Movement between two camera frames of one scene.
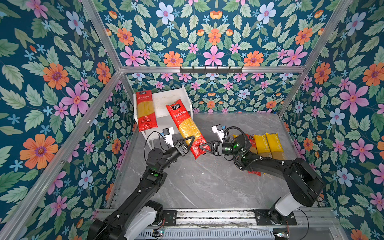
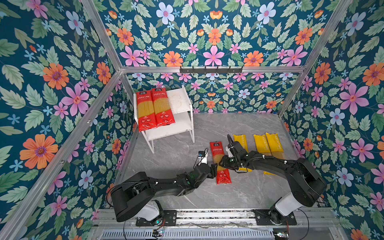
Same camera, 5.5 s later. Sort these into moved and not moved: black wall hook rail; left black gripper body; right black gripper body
Moved: left black gripper body; right black gripper body
Not moved: black wall hook rail
